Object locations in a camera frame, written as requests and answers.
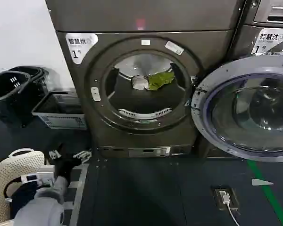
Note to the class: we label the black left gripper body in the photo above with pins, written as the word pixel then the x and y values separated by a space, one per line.
pixel 66 167

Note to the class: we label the white grey cloth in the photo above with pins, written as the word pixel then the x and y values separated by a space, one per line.
pixel 139 83

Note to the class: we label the green cloth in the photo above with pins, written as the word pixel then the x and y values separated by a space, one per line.
pixel 160 80

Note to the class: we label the grey plastic crate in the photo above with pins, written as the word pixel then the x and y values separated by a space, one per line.
pixel 61 120

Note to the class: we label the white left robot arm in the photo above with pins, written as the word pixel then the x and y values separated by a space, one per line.
pixel 42 204

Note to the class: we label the grey floor tape frame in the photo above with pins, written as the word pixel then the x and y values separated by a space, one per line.
pixel 79 188

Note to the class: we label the black floor socket box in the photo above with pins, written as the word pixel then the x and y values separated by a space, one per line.
pixel 224 197

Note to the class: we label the grey washing machine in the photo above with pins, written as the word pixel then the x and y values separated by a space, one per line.
pixel 244 37

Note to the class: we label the dark cloth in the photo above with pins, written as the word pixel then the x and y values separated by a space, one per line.
pixel 22 197

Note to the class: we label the white perforated laundry basket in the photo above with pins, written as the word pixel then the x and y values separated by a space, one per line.
pixel 16 164

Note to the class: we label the grey front-loading dryer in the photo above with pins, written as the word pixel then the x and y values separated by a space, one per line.
pixel 136 18

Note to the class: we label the black plastic laundry basket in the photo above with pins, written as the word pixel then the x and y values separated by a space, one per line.
pixel 39 77
pixel 7 94

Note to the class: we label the round glass dryer door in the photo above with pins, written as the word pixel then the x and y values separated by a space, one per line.
pixel 250 108

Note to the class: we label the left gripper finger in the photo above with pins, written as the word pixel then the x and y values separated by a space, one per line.
pixel 54 154
pixel 83 155

